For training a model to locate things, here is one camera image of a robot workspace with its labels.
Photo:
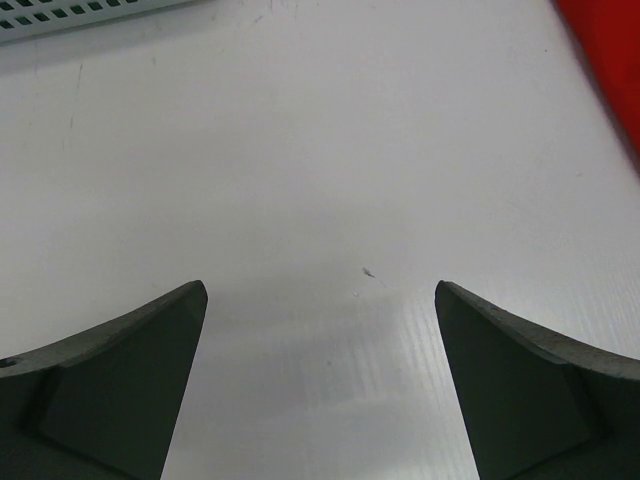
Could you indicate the red t shirt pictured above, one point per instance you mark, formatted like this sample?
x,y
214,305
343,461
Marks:
x,y
605,38

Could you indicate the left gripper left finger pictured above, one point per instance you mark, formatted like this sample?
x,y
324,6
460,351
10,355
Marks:
x,y
103,403

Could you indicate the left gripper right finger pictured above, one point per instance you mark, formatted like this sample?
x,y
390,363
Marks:
x,y
537,404

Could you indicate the white plastic basket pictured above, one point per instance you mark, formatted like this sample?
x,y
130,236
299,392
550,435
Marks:
x,y
27,19

